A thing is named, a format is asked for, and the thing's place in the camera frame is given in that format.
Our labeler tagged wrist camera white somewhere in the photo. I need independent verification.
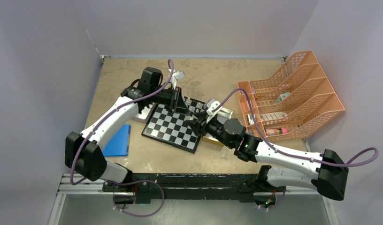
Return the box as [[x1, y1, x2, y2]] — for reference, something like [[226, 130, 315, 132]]
[[205, 99, 223, 123], [172, 71, 185, 82]]

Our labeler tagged black white chessboard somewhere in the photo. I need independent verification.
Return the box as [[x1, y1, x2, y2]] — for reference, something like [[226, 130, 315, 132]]
[[141, 104, 201, 154]]

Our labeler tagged small box in organizer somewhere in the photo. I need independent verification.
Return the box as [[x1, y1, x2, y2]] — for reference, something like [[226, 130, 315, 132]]
[[275, 92, 291, 104]]

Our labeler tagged silver pink tin tray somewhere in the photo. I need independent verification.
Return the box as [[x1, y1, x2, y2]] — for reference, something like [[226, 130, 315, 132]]
[[132, 103, 156, 124]]

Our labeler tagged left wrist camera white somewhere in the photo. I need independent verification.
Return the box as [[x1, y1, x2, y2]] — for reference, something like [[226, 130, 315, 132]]
[[172, 71, 185, 82]]

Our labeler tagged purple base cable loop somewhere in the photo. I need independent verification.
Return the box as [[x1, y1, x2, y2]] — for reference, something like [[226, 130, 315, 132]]
[[112, 179, 165, 218]]

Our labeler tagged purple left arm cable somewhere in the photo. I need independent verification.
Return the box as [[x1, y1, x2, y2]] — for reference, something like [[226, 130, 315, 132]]
[[70, 59, 175, 186]]

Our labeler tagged gold metal tin tray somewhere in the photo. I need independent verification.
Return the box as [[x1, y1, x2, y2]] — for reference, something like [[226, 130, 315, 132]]
[[201, 107, 234, 147]]

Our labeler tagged blue notebook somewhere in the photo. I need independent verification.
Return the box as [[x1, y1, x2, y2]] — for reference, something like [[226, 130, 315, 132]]
[[103, 124, 131, 157]]

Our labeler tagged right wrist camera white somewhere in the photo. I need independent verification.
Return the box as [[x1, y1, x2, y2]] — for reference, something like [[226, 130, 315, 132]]
[[205, 99, 223, 123]]

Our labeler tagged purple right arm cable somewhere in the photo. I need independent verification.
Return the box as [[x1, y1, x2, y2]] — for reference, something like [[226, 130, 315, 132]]
[[211, 88, 379, 168]]

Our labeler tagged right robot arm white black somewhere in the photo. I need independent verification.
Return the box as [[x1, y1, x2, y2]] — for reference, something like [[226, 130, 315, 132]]
[[186, 118, 349, 201]]

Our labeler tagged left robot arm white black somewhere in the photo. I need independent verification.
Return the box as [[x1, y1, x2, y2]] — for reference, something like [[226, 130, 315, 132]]
[[65, 66, 189, 192]]

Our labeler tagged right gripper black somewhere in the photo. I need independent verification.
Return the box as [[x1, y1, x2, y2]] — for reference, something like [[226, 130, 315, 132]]
[[185, 111, 234, 149]]

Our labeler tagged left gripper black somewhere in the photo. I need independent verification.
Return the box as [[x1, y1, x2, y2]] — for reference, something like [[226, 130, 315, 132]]
[[150, 85, 191, 115]]

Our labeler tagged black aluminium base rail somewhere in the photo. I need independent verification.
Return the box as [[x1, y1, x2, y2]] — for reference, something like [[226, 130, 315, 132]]
[[56, 172, 320, 206]]

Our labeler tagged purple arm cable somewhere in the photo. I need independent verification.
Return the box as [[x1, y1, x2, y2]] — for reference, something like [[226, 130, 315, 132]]
[[211, 88, 379, 168], [70, 59, 175, 186]]

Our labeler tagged orange plastic file organizer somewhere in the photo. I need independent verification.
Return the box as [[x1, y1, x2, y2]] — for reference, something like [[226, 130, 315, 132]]
[[237, 50, 345, 142]]

